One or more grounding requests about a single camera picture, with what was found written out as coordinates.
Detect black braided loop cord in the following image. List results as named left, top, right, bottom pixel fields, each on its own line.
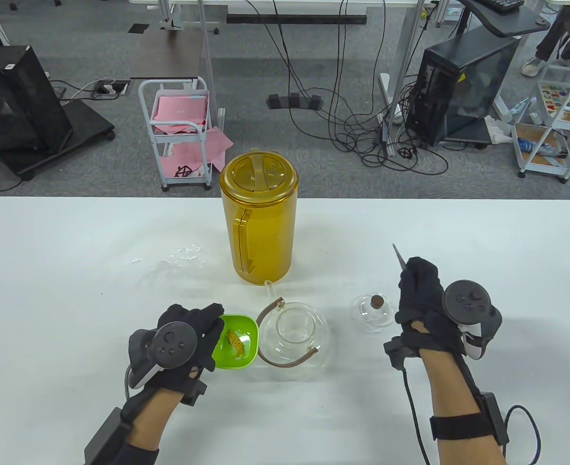
left=505, top=404, right=542, bottom=465

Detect person's left forearm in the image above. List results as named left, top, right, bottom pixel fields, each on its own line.
left=84, top=387, right=184, bottom=465

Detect white rolling cart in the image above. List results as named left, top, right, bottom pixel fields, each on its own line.
left=138, top=77, right=214, bottom=192

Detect person's right hand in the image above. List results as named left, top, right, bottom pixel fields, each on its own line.
left=384, top=257, right=464, bottom=371

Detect pink plastic sheet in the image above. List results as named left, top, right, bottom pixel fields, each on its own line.
left=168, top=126, right=234, bottom=178

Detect glass teapot with brown handle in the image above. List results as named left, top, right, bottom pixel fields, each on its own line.
left=256, top=280, right=330, bottom=381

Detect glass lid with brown knob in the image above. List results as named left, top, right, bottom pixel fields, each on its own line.
left=351, top=293, right=394, bottom=332

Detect black cable tray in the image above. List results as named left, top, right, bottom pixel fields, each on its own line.
left=226, top=14, right=368, bottom=26

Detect black hand controller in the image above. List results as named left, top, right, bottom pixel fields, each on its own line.
left=129, top=324, right=198, bottom=388
left=442, top=280, right=503, bottom=360

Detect black power strip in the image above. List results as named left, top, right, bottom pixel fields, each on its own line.
left=267, top=93, right=324, bottom=111

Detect clear plastic wrap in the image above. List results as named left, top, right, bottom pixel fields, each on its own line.
left=131, top=245, right=205, bottom=266

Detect grey glove cable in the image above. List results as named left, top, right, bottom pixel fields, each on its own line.
left=124, top=363, right=138, bottom=403

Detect colourful puzzle board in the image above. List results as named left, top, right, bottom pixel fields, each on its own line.
left=539, top=84, right=570, bottom=115

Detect black wrist strap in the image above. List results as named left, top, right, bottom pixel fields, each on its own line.
left=429, top=412, right=489, bottom=440
left=127, top=443, right=159, bottom=465

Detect person's right forearm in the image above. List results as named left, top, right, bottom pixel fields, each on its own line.
left=418, top=349, right=508, bottom=465

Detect brown cardboard sheet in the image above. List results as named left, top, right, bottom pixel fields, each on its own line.
left=513, top=124, right=570, bottom=168

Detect green plastic bowl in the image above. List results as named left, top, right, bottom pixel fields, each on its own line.
left=212, top=314, right=259, bottom=370

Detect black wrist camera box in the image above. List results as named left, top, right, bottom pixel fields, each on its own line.
left=478, top=392, right=510, bottom=446
left=84, top=407, right=133, bottom=465

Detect black left hand controller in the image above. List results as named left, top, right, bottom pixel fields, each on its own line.
left=129, top=324, right=198, bottom=388

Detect white plastic bags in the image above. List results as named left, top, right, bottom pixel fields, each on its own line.
left=483, top=115, right=514, bottom=145

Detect pink paper stack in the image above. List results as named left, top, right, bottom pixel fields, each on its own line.
left=150, top=93, right=209, bottom=135

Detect clear glass infuser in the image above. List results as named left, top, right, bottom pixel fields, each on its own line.
left=276, top=308, right=314, bottom=347

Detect person's left hand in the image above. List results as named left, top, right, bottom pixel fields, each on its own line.
left=142, top=304, right=225, bottom=405

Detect black rolling platform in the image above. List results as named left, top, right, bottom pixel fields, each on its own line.
left=0, top=99, right=116, bottom=181

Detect floor socket box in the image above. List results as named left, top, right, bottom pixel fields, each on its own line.
left=91, top=80, right=131, bottom=100

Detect blue packet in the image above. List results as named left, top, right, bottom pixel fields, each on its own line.
left=517, top=138, right=569, bottom=158

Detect thin black glove cable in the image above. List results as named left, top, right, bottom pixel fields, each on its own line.
left=401, top=368, right=433, bottom=465

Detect black right hand controller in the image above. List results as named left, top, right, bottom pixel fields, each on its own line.
left=442, top=280, right=503, bottom=360

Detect white wire cart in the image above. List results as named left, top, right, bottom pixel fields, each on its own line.
left=511, top=65, right=570, bottom=184

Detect black side desk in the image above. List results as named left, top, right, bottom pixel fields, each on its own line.
left=459, top=0, right=552, bottom=37

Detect black computer tower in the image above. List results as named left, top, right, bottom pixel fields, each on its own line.
left=405, top=23, right=522, bottom=148

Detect tangle of black cables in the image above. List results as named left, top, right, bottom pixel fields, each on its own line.
left=244, top=0, right=450, bottom=176

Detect white desk frame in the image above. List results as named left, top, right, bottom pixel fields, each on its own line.
left=129, top=0, right=440, bottom=158

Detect dark brown board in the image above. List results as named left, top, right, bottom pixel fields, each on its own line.
left=129, top=27, right=204, bottom=81

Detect yellow plastic pitcher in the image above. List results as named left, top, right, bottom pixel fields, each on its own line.
left=219, top=151, right=299, bottom=286

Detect black keyboard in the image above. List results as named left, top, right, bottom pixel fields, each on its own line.
left=478, top=0, right=526, bottom=13

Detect dried yellow chrysanthemum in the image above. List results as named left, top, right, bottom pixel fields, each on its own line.
left=227, top=329, right=246, bottom=357

